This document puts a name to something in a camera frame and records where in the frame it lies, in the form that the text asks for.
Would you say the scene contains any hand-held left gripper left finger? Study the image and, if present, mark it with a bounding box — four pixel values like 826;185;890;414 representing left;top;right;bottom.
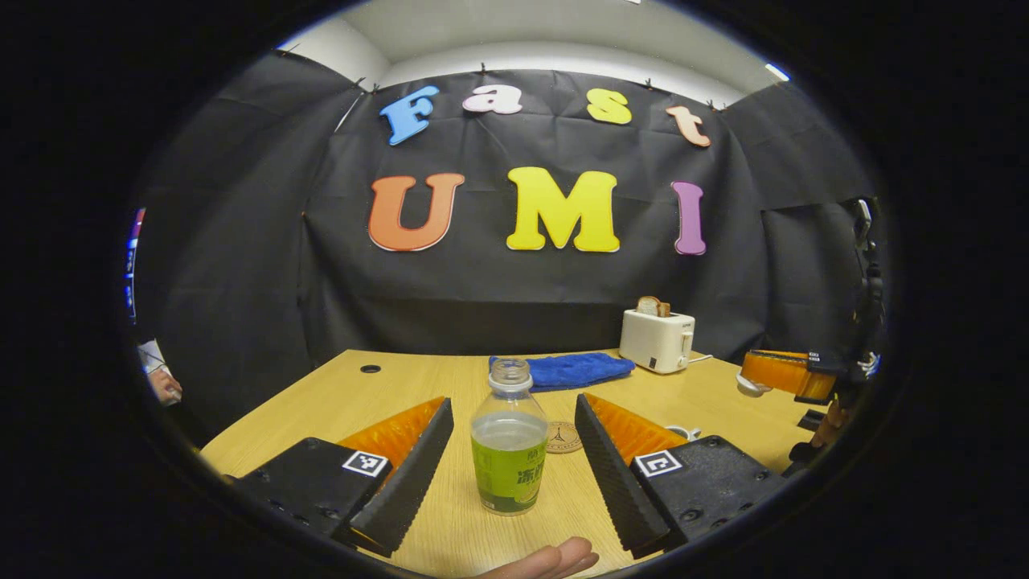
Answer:
233;396;455;558

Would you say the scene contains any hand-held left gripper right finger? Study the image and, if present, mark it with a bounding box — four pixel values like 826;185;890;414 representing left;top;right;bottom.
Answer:
574;392;789;561

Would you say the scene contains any clear water bottle green label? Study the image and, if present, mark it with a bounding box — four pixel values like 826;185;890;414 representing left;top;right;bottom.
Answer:
470;359;549;516

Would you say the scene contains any blue towel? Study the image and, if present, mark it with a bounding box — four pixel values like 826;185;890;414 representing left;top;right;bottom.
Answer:
489;352;636;393

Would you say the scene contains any white toaster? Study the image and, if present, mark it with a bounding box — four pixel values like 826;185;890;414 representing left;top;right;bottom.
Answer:
619;310;696;375

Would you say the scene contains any black backdrop cloth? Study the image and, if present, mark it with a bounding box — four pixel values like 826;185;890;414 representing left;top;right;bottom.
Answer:
133;50;885;451

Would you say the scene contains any computer monitor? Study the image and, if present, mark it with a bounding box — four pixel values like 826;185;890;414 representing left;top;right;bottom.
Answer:
125;207;147;322

